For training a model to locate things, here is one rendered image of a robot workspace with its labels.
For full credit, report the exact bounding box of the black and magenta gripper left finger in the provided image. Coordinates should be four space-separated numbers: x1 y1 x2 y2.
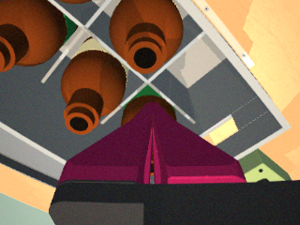
57 102 152 185

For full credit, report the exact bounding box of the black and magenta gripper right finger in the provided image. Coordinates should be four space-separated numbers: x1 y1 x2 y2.
152 102 247 184

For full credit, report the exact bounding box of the grey rectangular tray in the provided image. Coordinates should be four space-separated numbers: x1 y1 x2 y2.
0 128 65 188

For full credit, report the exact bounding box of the dark grey crate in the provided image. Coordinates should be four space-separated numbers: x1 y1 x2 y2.
0 0 291 165

